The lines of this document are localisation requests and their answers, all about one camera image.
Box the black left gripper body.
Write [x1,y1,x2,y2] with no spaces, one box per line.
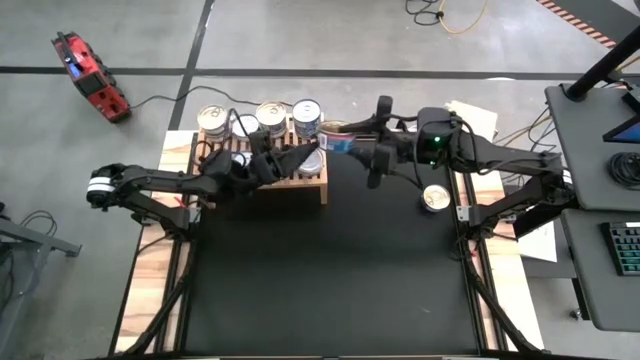
[199,144,290,191]

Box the grey side desk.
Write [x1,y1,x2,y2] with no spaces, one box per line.
[543,82,640,334]

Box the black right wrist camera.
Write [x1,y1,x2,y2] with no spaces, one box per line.
[416,106,453,152]

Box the black keyboard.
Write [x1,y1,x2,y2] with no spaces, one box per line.
[599,221,640,278]

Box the white paper sheet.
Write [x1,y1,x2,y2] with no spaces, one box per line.
[517,219,559,264]

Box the looped black floor cable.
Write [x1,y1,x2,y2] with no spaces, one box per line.
[404,0,446,27]

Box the yellow paper folder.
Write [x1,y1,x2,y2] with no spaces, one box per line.
[443,99,500,146]

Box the black table mat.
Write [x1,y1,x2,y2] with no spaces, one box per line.
[182,133,484,357]

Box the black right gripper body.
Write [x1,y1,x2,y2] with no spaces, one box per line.
[372,124,454,171]

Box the wooden slatted shelf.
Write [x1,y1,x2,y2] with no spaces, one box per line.
[192,112,330,205]

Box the yellow floor cable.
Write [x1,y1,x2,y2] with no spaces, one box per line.
[438,0,494,36]

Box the tablet screen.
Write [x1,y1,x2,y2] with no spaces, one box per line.
[602,89,640,146]

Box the grey metal stand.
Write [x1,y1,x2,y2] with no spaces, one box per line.
[0,199,84,360]

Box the long black floor cable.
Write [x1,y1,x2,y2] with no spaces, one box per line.
[129,84,301,111]

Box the hazard striped floor ramp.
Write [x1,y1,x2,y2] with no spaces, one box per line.
[534,0,640,51]

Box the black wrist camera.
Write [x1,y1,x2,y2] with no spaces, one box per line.
[416,106,453,152]
[248,129,272,157]

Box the coiled black cable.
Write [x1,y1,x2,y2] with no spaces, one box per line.
[607,151,640,192]

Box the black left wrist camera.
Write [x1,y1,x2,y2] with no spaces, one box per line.
[248,129,272,157]

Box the black cable beside desk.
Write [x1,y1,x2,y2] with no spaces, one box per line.
[492,107,559,186]

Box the pale gold lid can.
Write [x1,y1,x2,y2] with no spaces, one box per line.
[197,103,230,136]

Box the black pole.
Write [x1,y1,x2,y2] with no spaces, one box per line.
[564,24,640,104]

